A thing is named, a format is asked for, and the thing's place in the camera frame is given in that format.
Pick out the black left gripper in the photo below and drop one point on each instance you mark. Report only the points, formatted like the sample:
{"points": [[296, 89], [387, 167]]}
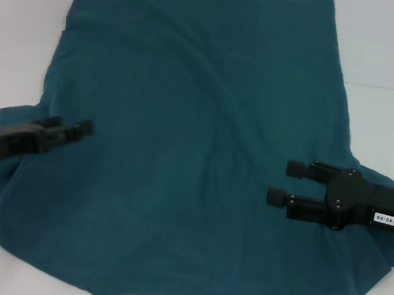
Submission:
{"points": [[1, 142]]}

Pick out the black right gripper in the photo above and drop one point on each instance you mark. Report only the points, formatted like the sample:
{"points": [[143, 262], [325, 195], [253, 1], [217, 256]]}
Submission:
{"points": [[359, 201]]}

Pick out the teal blue t-shirt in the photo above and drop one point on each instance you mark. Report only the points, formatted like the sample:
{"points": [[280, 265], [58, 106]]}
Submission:
{"points": [[194, 117]]}

